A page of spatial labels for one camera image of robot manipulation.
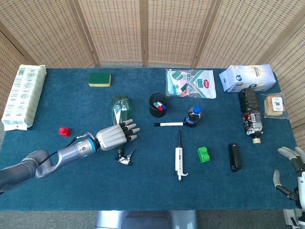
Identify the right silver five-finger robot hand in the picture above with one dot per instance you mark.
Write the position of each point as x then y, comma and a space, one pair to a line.
300, 181

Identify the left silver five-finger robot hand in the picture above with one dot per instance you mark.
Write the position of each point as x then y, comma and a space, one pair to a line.
112, 138

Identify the green transparent spray bottle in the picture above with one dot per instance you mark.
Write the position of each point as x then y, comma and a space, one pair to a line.
121, 107

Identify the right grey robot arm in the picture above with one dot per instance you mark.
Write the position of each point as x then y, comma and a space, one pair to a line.
300, 215

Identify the small cola bottle blue cap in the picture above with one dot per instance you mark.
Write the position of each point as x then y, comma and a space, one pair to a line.
191, 118

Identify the large dark drink bottle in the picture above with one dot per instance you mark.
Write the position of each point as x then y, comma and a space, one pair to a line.
250, 107

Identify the red toy building block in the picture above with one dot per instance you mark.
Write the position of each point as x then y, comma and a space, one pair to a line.
64, 132

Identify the black mesh pen holder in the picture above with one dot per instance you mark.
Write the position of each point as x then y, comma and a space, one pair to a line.
155, 112

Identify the red-capped marker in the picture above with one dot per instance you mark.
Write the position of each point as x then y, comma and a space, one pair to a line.
160, 108

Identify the white marker with black cap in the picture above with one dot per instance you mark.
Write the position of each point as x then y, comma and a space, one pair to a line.
170, 124

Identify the blue-capped marker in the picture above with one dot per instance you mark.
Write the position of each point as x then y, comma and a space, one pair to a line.
164, 107

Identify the green and yellow sponge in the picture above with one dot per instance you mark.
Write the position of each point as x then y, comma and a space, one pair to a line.
99, 78

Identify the blue carpet table mat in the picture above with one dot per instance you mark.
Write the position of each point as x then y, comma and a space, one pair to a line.
143, 190

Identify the black oblong case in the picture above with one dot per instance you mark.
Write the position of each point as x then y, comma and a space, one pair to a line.
235, 157

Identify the white lab pipette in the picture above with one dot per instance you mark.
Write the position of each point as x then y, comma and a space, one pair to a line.
179, 157

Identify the wrapped sandwich cracker packet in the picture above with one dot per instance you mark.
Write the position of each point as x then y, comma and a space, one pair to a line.
274, 106

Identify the silver robot torso base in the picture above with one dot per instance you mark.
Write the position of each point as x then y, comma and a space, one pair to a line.
147, 220

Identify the green toy building block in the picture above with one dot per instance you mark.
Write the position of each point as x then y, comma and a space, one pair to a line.
203, 155

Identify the packaged cleaning cloth bag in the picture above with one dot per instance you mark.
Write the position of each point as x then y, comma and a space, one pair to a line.
193, 83

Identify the long white printed package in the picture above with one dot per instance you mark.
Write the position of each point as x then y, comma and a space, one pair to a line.
22, 97

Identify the bamboo folding screen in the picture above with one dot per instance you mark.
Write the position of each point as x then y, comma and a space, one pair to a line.
119, 28

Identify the white and blue paper bag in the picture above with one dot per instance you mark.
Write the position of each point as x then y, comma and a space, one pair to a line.
247, 77

